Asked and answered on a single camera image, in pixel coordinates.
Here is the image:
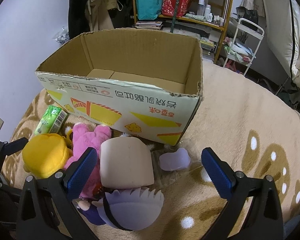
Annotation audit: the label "yellow plush dog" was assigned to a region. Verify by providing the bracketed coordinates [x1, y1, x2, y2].
[22, 133, 72, 179]

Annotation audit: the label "pink plush bear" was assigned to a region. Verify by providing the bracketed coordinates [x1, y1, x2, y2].
[64, 123, 111, 199]

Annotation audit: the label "purple-haired plush doll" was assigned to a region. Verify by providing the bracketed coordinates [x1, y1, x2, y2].
[73, 187, 165, 231]

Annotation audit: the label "beige plush cylinder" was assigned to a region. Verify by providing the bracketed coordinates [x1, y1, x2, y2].
[100, 137, 154, 189]

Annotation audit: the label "green tissue pack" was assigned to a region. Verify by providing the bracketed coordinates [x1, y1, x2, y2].
[33, 105, 68, 136]

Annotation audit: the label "lilac pad in plastic wrap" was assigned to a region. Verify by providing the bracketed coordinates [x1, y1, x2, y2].
[159, 148, 191, 171]

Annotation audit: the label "open cardboard box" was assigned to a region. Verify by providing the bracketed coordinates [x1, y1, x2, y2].
[36, 28, 203, 145]

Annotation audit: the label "plastic bag with toys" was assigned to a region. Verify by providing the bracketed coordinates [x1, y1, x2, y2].
[53, 27, 70, 45]

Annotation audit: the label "white rolling cart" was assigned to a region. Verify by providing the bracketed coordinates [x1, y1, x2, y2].
[223, 17, 264, 76]

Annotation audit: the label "white mattress leaning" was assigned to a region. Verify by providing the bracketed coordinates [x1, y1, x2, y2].
[263, 0, 300, 88]

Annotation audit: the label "stack of books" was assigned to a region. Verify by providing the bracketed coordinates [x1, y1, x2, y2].
[135, 21, 163, 30]

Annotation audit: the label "beige hanging trousers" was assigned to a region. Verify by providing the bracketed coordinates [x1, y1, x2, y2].
[85, 0, 123, 31]

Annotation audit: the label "wooden bookshelf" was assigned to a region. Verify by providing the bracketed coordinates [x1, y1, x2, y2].
[133, 0, 233, 62]

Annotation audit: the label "red patterned gift bag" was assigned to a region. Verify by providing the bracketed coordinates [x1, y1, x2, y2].
[161, 0, 196, 18]

